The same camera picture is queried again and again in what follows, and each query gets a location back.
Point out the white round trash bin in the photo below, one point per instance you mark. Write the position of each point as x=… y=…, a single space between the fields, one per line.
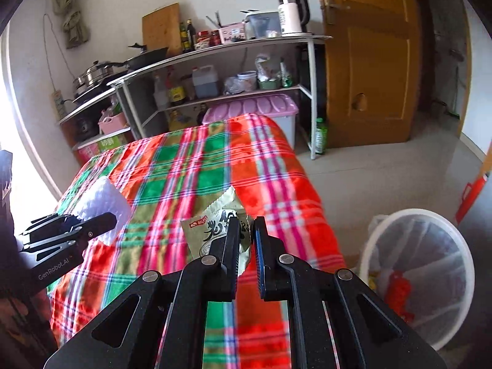
x=419 y=276

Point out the green plastic bottle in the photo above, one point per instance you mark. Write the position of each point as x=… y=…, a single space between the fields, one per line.
x=321 y=135

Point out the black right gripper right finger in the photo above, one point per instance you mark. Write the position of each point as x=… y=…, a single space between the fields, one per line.
x=335 y=320

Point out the pink box on shelf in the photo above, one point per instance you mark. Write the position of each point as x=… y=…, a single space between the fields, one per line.
x=234 y=32

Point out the red snack bag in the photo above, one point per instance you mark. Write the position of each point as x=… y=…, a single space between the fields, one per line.
x=397 y=295

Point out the translucent trash bin liner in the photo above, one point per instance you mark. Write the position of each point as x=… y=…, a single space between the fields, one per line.
x=423 y=276

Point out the grey plastic jug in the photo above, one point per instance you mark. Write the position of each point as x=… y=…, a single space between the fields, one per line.
x=205 y=81

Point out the pink lid storage box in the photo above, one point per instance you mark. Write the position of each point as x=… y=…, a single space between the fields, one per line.
x=277 y=106

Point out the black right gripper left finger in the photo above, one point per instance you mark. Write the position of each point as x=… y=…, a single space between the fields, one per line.
x=159 y=320

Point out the white metal shelf rack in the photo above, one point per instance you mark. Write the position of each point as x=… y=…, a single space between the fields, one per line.
x=135 y=104

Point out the pale green snack packet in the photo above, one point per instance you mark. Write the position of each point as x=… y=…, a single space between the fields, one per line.
x=212 y=223

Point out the dark sauce bottle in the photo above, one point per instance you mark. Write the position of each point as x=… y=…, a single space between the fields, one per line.
x=191 y=33

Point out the wooden door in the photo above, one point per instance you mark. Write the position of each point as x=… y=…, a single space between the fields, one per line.
x=373 y=59

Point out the clear plastic container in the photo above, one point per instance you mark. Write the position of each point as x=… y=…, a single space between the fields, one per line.
x=261 y=24

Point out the white foam pad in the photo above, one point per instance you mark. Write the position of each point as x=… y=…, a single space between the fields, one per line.
x=101 y=197

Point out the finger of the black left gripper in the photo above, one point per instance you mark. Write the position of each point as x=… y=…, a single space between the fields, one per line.
x=97 y=225
x=52 y=225

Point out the white electric kettle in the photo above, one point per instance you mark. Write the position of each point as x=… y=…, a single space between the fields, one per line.
x=294 y=16

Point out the red flat plastic item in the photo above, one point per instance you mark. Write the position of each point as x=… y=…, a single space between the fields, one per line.
x=469 y=195

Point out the black frying pan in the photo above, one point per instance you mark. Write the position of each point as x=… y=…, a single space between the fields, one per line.
x=145 y=58

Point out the steel cooking pot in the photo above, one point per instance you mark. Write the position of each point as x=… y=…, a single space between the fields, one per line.
x=92 y=77

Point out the yellow label oil bottle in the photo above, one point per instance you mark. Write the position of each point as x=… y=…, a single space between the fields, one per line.
x=177 y=94

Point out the red green plaid tablecloth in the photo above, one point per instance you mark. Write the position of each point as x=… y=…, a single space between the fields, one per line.
x=173 y=177

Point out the wooden cutting board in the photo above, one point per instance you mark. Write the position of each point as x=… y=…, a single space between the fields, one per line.
x=160 y=29

